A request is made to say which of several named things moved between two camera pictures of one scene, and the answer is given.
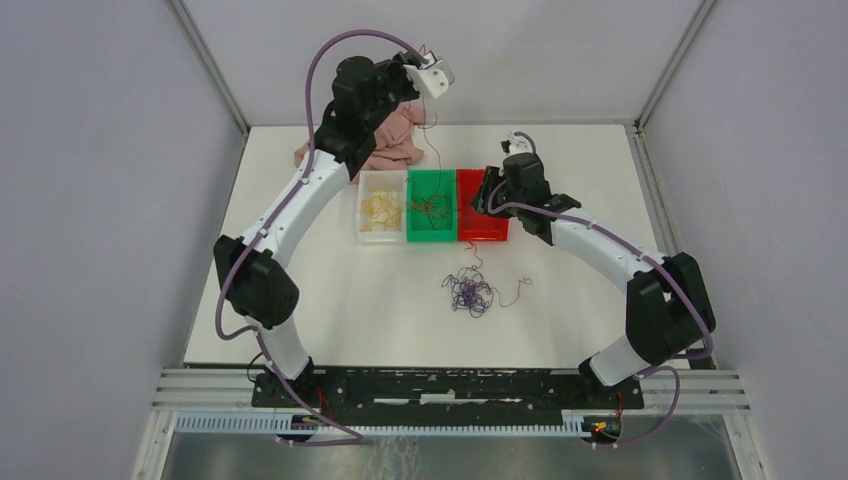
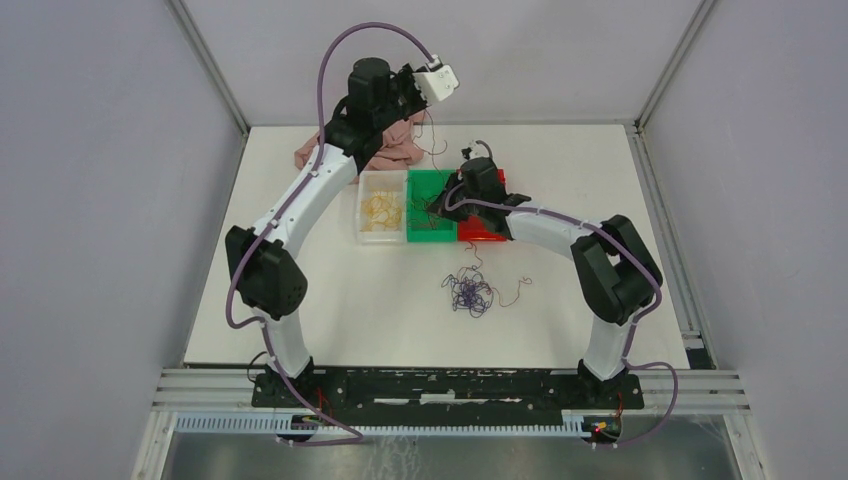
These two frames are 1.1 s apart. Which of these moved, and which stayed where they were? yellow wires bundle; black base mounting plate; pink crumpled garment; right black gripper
Moved: right black gripper
Stayed: yellow wires bundle; pink crumpled garment; black base mounting plate
